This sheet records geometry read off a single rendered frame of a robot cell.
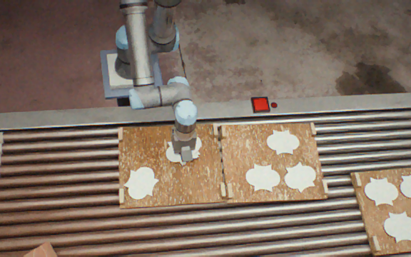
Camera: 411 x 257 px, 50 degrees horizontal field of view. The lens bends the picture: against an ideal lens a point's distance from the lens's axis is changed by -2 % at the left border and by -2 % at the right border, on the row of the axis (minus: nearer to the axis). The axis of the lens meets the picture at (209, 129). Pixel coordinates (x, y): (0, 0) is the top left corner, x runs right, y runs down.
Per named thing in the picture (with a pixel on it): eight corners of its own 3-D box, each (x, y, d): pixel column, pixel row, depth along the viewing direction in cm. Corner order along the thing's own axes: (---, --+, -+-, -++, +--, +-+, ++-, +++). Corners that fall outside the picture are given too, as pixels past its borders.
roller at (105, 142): (-9, 146, 183) (-12, 140, 179) (423, 121, 212) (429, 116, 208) (-10, 157, 181) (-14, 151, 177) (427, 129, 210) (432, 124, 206)
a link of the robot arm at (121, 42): (115, 43, 201) (113, 22, 190) (145, 41, 204) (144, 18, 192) (118, 64, 195) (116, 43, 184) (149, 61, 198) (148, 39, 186)
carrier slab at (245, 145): (219, 126, 194) (219, 124, 193) (310, 124, 199) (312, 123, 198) (227, 204, 177) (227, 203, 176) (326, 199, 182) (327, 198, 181)
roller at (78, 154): (-10, 157, 181) (-14, 152, 177) (427, 130, 210) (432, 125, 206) (-12, 168, 179) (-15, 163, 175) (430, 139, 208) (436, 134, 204)
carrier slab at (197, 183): (118, 129, 188) (118, 128, 187) (215, 125, 194) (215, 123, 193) (120, 209, 172) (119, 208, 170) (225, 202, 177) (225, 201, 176)
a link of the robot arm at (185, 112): (195, 96, 157) (200, 116, 153) (193, 112, 167) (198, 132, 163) (173, 98, 155) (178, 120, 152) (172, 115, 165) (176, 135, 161)
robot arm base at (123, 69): (112, 56, 210) (110, 42, 201) (144, 52, 213) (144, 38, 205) (117, 82, 202) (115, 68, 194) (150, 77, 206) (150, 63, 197)
